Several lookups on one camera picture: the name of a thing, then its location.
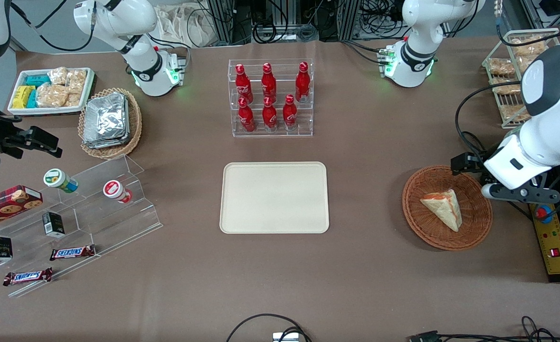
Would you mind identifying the white wire rack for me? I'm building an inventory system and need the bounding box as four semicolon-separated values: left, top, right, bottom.
481;28;560;129

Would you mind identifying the black looped cable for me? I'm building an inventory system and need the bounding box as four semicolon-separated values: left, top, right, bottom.
226;313;312;342

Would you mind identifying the red lid cup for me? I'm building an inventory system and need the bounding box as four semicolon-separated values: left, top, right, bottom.
103;180;133;204

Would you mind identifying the black cable with connector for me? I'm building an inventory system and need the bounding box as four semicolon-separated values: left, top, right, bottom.
407;315;560;342

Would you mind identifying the beige cloth bag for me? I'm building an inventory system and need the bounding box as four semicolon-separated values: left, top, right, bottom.
155;3;214;48

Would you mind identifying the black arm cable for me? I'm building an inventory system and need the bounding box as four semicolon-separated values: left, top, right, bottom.
454;28;560;155
8;0;96;52

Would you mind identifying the black appliance with yellow panel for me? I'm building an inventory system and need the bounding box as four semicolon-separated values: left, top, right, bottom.
528;157;560;285

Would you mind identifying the oval light wicker basket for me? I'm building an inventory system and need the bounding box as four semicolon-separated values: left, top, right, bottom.
77;87;143;160

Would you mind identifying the white rectangular snack tray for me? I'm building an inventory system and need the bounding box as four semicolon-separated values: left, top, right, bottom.
8;67;95;116

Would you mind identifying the red cookie box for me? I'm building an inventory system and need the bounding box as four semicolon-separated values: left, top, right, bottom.
0;185;44;233

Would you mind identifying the beige plastic tray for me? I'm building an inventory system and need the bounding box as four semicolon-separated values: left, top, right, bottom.
219;161;331;235

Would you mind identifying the triangular sandwich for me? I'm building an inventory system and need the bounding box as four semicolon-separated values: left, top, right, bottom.
419;189;464;233

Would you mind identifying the round brown wicker basket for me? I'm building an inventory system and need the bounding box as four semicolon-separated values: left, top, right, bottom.
401;164;494;251

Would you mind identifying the clear acrylic stepped stand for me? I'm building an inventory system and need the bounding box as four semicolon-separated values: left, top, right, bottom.
0;154;163;299

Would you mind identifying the clear bagged pastry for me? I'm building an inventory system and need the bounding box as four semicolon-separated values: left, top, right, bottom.
510;35;549;58
491;78;523;96
499;104;532;122
487;57;516;76
515;54;538;73

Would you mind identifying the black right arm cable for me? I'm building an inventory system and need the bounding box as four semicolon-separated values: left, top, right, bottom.
8;0;96;52

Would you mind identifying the red emergency stop button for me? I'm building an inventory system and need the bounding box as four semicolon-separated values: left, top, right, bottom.
534;203;554;224

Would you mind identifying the red cola bottle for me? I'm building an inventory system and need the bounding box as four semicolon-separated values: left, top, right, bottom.
262;96;278;132
237;97;256;133
282;94;298;131
295;61;311;103
261;62;277;102
235;64;254;103

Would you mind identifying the snickers chocolate bar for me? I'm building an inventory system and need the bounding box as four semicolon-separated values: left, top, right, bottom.
49;244;97;262
2;267;54;287

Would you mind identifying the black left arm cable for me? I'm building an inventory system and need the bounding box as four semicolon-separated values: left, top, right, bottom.
454;28;560;155

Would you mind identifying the green lid cup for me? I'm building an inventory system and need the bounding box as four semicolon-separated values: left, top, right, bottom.
43;168;79;194

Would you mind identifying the silver foil pack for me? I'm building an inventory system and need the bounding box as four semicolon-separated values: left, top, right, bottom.
82;134;131;150
84;92;128;143

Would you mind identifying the aluminium frame rack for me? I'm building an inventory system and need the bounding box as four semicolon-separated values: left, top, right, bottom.
206;0;371;44

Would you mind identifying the clear acrylic bottle rack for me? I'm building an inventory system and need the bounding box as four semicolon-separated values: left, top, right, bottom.
228;58;314;139

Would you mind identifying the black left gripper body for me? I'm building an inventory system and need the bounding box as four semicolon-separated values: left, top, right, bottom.
468;153;489;177

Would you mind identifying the yellow snack packet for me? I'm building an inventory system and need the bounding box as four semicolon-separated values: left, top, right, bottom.
11;85;36;109

